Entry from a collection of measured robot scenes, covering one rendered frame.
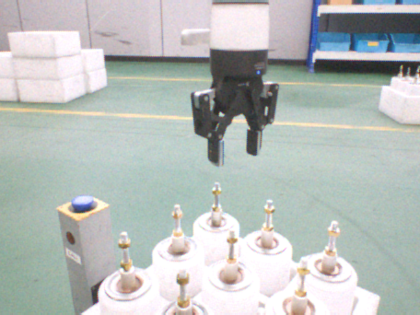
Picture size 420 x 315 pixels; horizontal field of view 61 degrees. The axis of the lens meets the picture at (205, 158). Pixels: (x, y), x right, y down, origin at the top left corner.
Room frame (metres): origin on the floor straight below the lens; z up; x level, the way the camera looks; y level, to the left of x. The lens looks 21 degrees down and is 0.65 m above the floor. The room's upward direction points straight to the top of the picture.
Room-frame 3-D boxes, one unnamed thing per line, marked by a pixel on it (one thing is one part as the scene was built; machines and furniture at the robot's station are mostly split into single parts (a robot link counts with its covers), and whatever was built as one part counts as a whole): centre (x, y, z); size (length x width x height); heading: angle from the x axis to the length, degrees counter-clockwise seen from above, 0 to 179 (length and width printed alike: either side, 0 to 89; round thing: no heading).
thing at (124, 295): (0.46, 0.12, 0.25); 0.08 x 0.08 x 0.01
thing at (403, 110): (2.45, -1.49, 0.09); 0.39 x 0.39 x 0.18; 86
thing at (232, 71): (0.48, -0.04, 0.57); 0.08 x 0.08 x 0.09
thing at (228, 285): (0.48, -0.04, 0.25); 0.08 x 0.08 x 0.01
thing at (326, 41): (4.85, -1.64, 0.36); 0.50 x 0.38 x 0.21; 169
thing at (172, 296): (0.55, 0.05, 0.16); 0.10 x 0.10 x 0.18
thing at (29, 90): (3.10, 1.31, 0.09); 0.39 x 0.39 x 0.18; 82
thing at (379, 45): (4.74, -2.06, 0.36); 0.50 x 0.38 x 0.21; 170
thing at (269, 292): (0.57, -0.12, 0.16); 0.10 x 0.10 x 0.18
